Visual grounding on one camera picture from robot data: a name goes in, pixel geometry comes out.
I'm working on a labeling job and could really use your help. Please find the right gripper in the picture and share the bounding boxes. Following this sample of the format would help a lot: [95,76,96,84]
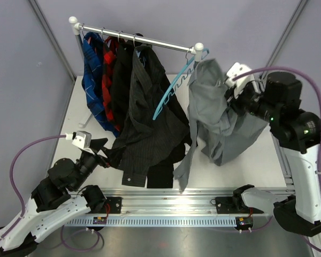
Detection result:
[223,80,281,124]

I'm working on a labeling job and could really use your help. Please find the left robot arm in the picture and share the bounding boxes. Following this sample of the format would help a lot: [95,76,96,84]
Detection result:
[0,132,125,256]

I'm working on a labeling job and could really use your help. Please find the blue shirt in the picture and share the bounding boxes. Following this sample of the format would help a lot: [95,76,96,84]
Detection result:
[81,32,119,137]

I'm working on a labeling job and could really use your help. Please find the teal hanger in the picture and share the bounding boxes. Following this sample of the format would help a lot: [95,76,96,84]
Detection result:
[152,48,210,120]

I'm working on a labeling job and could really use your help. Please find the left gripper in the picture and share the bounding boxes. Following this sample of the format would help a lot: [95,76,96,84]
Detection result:
[72,138,126,191]

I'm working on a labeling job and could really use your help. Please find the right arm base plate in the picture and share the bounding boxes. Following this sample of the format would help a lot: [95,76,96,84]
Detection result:
[210,196,264,214]

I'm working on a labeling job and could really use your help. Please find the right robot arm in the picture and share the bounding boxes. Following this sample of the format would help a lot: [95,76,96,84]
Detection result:
[225,69,321,237]

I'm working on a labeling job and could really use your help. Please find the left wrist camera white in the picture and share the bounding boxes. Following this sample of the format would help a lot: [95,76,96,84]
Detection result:
[65,131,92,149]

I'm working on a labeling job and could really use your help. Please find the slotted cable duct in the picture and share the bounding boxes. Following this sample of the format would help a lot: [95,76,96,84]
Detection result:
[66,216,236,227]

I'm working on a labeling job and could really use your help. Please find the red plaid shirt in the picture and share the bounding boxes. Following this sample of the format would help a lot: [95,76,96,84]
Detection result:
[102,36,120,132]

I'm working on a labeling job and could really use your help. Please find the black hanging shirt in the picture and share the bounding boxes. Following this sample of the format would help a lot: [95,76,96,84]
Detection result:
[110,40,135,131]

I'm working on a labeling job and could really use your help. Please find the grey shirt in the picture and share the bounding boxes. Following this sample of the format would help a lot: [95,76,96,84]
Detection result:
[173,59,267,191]

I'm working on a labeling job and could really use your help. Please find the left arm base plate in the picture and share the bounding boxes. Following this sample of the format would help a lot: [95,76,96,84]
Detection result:
[90,196,123,214]

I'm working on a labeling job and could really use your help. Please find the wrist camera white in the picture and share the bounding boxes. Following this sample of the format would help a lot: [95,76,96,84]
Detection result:
[65,131,92,149]
[226,63,257,96]

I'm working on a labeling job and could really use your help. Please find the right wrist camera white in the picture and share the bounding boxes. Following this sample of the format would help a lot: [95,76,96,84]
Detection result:
[226,63,257,96]

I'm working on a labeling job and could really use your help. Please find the dark pinstripe hanging shirt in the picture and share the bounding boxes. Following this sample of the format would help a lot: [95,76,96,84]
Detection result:
[113,46,191,175]

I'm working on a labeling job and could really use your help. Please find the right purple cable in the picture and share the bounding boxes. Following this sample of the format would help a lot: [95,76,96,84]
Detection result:
[231,66,321,255]

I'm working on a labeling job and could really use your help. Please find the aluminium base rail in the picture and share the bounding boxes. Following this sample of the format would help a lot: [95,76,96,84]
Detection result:
[69,188,295,215]

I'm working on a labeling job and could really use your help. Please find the metal clothes rack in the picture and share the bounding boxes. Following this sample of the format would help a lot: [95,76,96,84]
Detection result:
[68,16,204,126]

